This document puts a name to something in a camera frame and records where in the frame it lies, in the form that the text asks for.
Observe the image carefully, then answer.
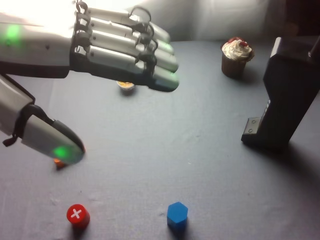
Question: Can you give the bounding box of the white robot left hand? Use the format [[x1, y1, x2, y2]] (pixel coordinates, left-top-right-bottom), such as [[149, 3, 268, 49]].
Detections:
[[0, 0, 180, 166]]

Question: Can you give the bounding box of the black walkie-talkie radio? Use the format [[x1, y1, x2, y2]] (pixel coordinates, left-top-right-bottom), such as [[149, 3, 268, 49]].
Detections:
[[241, 36, 320, 152]]

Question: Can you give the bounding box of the small cup with orange latte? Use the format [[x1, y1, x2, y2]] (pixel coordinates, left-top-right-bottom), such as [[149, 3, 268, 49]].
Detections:
[[116, 80, 137, 96]]

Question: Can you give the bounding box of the white backdrop curtain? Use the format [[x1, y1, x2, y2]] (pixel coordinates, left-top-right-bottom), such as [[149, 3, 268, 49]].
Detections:
[[129, 0, 288, 42]]

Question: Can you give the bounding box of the orange triangle block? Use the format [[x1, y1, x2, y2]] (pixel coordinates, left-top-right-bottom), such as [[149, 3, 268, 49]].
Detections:
[[53, 148, 87, 170]]

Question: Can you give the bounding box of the toy cupcake with white cream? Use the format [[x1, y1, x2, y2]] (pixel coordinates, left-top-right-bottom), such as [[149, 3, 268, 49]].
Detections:
[[221, 36, 256, 80]]

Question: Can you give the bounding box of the red cylinder block white cross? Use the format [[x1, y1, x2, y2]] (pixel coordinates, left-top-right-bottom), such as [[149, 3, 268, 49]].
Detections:
[[66, 203, 90, 230]]

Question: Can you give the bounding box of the blue hexagon block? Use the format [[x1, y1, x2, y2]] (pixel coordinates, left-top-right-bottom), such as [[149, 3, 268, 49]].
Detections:
[[166, 201, 189, 227]]

